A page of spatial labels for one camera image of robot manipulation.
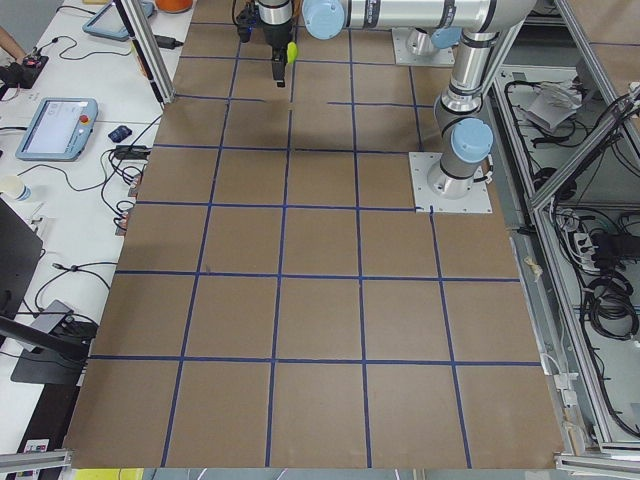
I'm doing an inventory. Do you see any near teach pendant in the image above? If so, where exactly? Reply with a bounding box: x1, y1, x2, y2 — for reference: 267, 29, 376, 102
15, 97, 99, 162

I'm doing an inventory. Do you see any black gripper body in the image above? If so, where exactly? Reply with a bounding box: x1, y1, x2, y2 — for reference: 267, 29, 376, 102
262, 19, 293, 63

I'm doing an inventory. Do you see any teach pendant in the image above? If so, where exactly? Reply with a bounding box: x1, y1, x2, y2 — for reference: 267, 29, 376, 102
82, 1, 156, 41
15, 97, 99, 162

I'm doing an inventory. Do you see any orange bucket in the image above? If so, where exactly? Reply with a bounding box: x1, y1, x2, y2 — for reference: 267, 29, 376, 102
155, 0, 194, 14

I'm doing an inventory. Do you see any green apple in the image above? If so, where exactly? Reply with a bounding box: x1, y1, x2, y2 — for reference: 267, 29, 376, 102
286, 41, 299, 64

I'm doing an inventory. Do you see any black power adapter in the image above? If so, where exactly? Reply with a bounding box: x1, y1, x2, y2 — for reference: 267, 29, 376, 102
154, 35, 184, 50

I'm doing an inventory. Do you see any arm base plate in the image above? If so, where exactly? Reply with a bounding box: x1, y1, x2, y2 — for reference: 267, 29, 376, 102
392, 27, 461, 68
409, 152, 493, 214

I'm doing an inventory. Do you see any aluminium frame post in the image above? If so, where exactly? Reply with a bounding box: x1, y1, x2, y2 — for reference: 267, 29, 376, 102
114, 0, 176, 105

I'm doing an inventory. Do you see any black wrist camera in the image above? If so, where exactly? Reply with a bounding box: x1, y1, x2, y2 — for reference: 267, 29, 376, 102
235, 4, 259, 43

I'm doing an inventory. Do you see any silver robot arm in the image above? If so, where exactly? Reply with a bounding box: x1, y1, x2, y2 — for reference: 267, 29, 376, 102
301, 0, 534, 200

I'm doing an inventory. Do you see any paper cup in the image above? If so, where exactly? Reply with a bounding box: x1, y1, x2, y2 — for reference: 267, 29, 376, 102
0, 175, 31, 201

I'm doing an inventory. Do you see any far teach pendant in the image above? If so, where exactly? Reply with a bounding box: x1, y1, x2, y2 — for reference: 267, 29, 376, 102
82, 1, 156, 41

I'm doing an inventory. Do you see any black monitor stand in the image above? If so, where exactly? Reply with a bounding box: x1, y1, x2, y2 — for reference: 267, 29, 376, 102
1, 203, 97, 385

